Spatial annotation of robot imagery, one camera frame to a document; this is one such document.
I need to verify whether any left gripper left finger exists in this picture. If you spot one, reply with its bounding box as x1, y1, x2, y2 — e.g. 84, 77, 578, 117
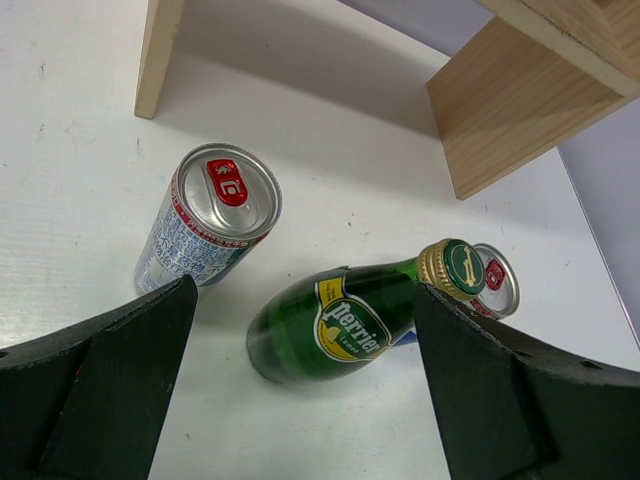
1, 276, 198, 479

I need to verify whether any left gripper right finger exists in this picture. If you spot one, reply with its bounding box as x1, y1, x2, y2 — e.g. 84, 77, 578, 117
414, 285, 639, 479

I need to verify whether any green Perrier bottle yellow label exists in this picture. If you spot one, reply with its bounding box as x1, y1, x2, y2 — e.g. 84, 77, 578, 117
246, 238, 486, 383

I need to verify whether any wooden three-tier shelf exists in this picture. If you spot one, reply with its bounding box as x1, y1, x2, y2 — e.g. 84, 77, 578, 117
134, 1, 639, 199

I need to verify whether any silver blue can left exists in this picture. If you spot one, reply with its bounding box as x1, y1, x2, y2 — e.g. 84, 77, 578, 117
134, 143, 282, 295

